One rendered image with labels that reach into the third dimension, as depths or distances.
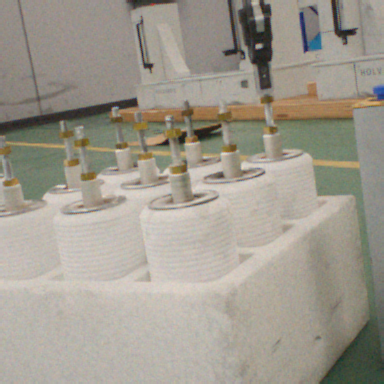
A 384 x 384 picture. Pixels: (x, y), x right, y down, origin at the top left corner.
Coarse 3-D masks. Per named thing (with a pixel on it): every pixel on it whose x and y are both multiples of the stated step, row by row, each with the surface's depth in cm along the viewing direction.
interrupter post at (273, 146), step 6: (264, 138) 97; (270, 138) 96; (276, 138) 96; (264, 144) 97; (270, 144) 96; (276, 144) 96; (270, 150) 96; (276, 150) 96; (282, 150) 97; (270, 156) 97; (276, 156) 96; (282, 156) 97
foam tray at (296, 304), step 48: (288, 240) 83; (336, 240) 94; (0, 288) 84; (48, 288) 81; (96, 288) 77; (144, 288) 74; (192, 288) 72; (240, 288) 71; (288, 288) 81; (336, 288) 94; (0, 336) 86; (48, 336) 82; (96, 336) 78; (144, 336) 75; (192, 336) 72; (240, 336) 71; (288, 336) 81; (336, 336) 93
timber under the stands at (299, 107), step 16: (304, 96) 424; (112, 112) 596; (128, 112) 564; (144, 112) 540; (160, 112) 518; (176, 112) 498; (208, 112) 462; (240, 112) 430; (256, 112) 416; (272, 112) 403; (288, 112) 391; (304, 112) 379; (320, 112) 368; (336, 112) 358; (352, 112) 348
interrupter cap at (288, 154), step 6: (288, 150) 100; (294, 150) 99; (300, 150) 97; (252, 156) 99; (258, 156) 99; (264, 156) 99; (288, 156) 94; (294, 156) 94; (252, 162) 95; (258, 162) 95; (264, 162) 94
